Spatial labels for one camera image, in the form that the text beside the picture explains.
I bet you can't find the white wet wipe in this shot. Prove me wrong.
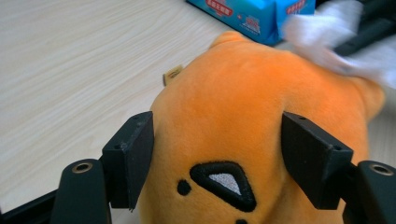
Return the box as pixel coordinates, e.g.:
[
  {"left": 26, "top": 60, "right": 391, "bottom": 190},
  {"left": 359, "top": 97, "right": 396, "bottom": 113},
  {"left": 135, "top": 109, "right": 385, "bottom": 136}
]
[{"left": 281, "top": 0, "right": 396, "bottom": 90}]

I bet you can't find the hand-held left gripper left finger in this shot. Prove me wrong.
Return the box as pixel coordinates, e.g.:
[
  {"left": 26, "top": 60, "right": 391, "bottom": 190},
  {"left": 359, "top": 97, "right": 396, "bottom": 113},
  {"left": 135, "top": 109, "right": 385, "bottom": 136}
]
[{"left": 102, "top": 110, "right": 155, "bottom": 210}]

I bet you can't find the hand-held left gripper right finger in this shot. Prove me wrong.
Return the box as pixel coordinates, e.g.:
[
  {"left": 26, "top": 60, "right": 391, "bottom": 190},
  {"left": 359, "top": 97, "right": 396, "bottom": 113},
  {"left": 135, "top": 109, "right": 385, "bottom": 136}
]
[{"left": 280, "top": 111, "right": 354, "bottom": 210}]

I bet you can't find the blue wet wipes pack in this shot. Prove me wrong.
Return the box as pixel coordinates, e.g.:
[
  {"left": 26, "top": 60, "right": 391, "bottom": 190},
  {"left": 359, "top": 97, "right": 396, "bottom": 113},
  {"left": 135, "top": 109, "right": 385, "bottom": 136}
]
[{"left": 186, "top": 0, "right": 317, "bottom": 47}]

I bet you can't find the orange plush toy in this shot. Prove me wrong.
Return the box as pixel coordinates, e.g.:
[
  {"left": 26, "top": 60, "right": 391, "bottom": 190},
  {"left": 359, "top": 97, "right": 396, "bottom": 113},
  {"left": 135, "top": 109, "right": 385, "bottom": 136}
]
[{"left": 136, "top": 30, "right": 387, "bottom": 224}]

